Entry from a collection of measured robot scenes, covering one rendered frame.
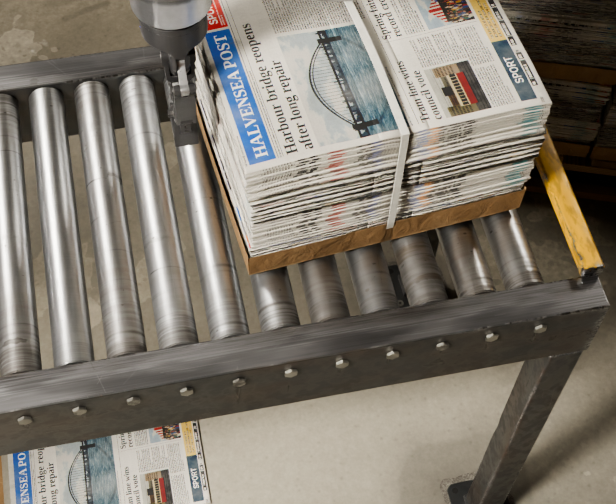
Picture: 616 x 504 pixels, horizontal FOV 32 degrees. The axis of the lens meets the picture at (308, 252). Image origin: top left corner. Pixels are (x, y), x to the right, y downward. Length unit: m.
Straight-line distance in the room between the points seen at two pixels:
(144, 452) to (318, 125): 1.07
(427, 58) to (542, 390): 0.55
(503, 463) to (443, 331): 0.54
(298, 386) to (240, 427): 0.78
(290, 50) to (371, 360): 0.40
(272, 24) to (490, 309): 0.45
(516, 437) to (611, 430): 0.53
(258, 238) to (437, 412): 0.96
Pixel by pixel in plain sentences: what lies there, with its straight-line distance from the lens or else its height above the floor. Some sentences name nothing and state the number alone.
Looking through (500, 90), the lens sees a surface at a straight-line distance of 1.30.
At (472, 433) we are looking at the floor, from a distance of 2.20.
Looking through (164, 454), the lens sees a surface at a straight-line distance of 2.15.
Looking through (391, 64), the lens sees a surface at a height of 1.03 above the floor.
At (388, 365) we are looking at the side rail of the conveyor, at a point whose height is 0.74.
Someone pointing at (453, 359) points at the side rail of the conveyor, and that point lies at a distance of 1.44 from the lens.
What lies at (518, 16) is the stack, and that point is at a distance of 2.11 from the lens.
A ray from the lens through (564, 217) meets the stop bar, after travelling 1.47.
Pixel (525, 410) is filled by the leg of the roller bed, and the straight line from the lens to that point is 1.67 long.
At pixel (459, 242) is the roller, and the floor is 0.80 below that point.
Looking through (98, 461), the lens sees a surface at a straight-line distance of 2.16.
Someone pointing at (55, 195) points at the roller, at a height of 0.80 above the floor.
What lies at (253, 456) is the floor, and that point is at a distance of 2.15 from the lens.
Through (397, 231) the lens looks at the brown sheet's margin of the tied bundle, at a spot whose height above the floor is 0.82.
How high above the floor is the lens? 1.99
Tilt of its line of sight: 57 degrees down
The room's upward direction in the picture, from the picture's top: 3 degrees clockwise
